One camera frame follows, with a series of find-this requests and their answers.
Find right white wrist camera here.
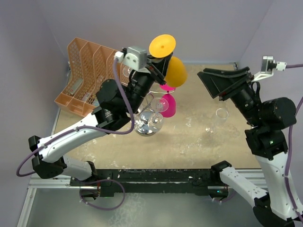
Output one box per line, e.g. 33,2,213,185
252,56,287,82

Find aluminium frame rails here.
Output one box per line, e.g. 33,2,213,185
16,62,289,227

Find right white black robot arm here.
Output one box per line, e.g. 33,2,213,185
198,67,303,227

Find orange plastic file organizer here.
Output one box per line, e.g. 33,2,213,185
55,37,117,117

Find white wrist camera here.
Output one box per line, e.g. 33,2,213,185
252,56,287,82
114,46,150,73

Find clear wine glass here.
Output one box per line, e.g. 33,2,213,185
148,97,169,132
122,66,133,78

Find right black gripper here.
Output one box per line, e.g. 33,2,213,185
197,65,263,125

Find orange plastic goblet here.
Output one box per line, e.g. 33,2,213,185
149,34,187,87

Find chrome wine glass rack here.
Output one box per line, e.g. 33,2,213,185
134,90,166,136

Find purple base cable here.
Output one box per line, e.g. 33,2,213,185
212,186,237,204
79,177,128,210

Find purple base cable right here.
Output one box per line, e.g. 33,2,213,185
212,186,237,204

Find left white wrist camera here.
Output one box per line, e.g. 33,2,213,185
114,46,150,73

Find grey card in organizer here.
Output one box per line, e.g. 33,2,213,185
69,78,83,95

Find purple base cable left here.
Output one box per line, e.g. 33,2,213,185
79,177,128,210

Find pink plastic goblet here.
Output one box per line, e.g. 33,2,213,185
160,85,176,118

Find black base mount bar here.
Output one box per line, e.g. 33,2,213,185
70,169,230,198

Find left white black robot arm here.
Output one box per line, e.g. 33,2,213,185
27,55,172,185

